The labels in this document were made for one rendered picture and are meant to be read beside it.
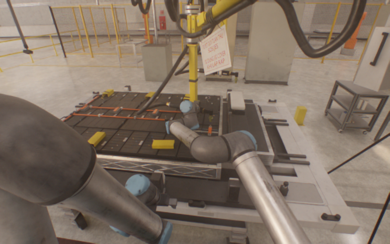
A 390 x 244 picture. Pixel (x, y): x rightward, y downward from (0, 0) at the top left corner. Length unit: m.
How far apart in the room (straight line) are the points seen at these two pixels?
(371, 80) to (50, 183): 3.66
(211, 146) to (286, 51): 5.35
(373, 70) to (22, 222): 3.71
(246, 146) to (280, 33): 5.18
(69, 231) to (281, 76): 5.72
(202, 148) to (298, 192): 0.90
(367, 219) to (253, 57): 4.39
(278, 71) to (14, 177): 5.98
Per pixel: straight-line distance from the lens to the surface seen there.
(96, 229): 2.41
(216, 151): 0.79
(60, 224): 2.62
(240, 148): 0.81
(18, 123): 0.32
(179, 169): 1.36
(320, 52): 0.84
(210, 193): 1.31
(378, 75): 3.63
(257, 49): 5.81
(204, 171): 1.34
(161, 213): 1.85
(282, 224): 0.76
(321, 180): 1.69
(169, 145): 1.43
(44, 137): 0.32
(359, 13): 0.82
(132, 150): 1.50
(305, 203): 1.48
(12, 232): 0.51
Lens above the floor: 1.89
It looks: 30 degrees down
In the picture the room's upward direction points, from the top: 1 degrees counter-clockwise
